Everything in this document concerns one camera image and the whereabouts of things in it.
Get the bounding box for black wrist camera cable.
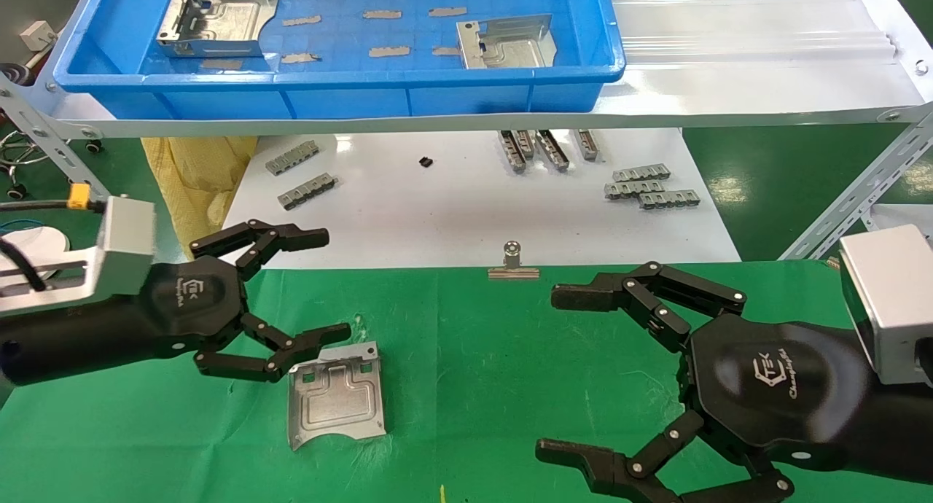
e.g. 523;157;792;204
0;199;106;292

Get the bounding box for round white stand base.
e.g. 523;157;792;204
0;225;71;270

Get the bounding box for white metal shelf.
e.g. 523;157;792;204
0;0;933;139

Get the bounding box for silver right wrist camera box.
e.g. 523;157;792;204
838;225;933;387

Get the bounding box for perforated steel shelf brace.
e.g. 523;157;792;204
0;77;110;198
778;106;933;262

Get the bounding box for translucent corrugated plastic sheet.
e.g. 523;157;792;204
605;0;899;65

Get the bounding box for stamped grey metal part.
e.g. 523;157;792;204
155;0;279;58
456;15;558;70
286;340;388;452

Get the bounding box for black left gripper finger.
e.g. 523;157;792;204
190;219;331;280
193;313;353;383

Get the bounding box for silver binder clip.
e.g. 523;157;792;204
487;241;541;281

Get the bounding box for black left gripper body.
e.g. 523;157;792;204
44;255;249;381

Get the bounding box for green table cloth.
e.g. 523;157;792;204
0;261;933;503

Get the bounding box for yellow woven bag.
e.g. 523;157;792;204
141;136;259;270

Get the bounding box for chrome stool base with casters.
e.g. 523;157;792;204
0;124;103;201

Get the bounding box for blue plastic bin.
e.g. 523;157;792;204
52;0;626;121

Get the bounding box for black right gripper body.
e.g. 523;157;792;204
678;313;881;476

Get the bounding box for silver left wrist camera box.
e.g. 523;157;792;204
0;195;157;318

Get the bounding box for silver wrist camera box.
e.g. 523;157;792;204
0;195;157;318
838;225;933;387

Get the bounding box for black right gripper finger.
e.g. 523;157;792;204
550;261;746;354
536;410;796;503

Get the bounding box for white wall socket box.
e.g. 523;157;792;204
20;20;58;52

